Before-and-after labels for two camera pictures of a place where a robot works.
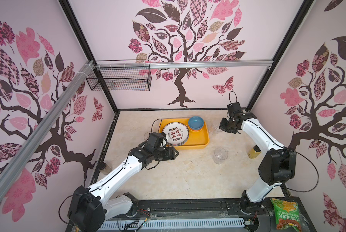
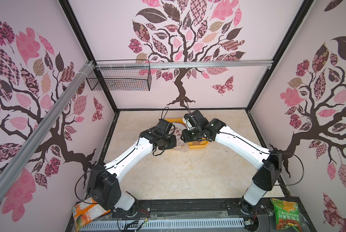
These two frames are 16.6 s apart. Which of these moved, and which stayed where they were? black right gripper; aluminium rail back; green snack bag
Moved: black right gripper
Stayed: aluminium rail back; green snack bag
